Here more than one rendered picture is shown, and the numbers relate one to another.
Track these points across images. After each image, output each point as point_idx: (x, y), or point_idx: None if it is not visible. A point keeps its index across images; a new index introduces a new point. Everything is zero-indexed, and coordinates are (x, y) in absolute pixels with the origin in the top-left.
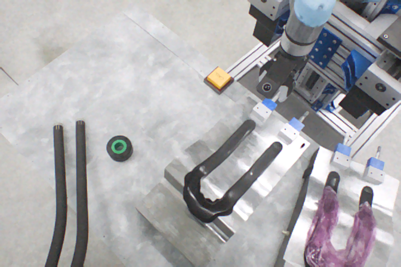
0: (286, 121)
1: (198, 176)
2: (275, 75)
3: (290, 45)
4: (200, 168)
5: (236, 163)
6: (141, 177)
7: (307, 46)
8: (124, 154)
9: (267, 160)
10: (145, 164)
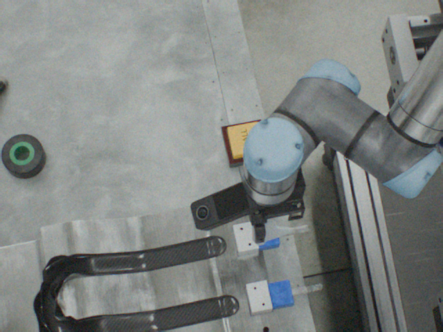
0: (299, 278)
1: (79, 270)
2: (222, 204)
3: (243, 179)
4: (88, 261)
5: (149, 288)
6: (24, 218)
7: (261, 196)
8: (21, 169)
9: (200, 315)
10: (43, 202)
